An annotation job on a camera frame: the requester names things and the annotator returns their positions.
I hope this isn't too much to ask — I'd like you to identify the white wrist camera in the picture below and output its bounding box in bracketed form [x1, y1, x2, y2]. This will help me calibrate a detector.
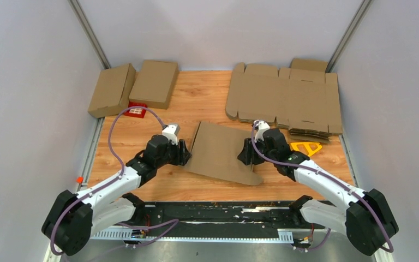
[161, 123, 180, 145]
[253, 120, 270, 142]

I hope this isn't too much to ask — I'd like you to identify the folded cardboard box upright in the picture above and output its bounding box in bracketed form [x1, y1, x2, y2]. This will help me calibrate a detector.
[129, 59, 179, 110]

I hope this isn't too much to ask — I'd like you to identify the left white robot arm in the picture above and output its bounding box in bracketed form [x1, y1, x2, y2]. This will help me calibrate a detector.
[41, 135, 191, 255]

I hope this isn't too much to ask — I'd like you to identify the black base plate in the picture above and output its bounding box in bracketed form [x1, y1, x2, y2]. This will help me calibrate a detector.
[115, 200, 364, 240]

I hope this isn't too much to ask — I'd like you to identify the yellow plastic wedge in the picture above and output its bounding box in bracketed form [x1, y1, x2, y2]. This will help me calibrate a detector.
[290, 141, 322, 157]

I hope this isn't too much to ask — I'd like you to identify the red plastic block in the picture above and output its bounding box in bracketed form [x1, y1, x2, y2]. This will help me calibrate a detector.
[124, 102, 148, 118]

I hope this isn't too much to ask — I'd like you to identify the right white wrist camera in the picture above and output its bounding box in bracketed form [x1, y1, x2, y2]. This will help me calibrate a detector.
[253, 120, 270, 142]

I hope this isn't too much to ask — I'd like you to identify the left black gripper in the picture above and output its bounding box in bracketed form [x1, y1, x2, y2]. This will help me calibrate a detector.
[155, 138, 193, 169]

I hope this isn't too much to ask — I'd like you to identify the cardboard box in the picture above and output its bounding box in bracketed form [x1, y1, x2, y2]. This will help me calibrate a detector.
[184, 121, 263, 186]
[88, 63, 136, 118]
[129, 59, 179, 110]

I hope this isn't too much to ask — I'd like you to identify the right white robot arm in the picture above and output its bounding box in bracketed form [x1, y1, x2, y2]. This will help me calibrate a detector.
[237, 121, 399, 256]

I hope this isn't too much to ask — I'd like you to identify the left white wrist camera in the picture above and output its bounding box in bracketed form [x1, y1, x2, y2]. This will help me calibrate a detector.
[161, 123, 180, 145]

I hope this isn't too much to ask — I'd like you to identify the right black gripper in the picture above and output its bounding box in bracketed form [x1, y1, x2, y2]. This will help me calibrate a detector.
[237, 136, 277, 166]

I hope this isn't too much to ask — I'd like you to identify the stack of flat cardboard sheets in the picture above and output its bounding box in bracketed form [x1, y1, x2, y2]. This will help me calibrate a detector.
[225, 58, 343, 143]

